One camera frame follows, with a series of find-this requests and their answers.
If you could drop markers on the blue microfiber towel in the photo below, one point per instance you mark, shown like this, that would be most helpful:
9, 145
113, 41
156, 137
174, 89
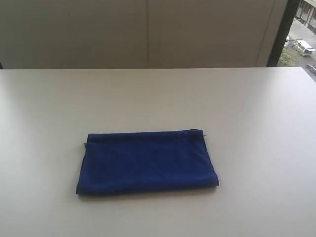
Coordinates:
144, 162

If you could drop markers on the white van outside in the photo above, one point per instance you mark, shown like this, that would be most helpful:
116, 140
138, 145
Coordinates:
303, 48

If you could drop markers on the dark window frame post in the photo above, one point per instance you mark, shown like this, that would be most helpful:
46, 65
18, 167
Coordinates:
283, 30

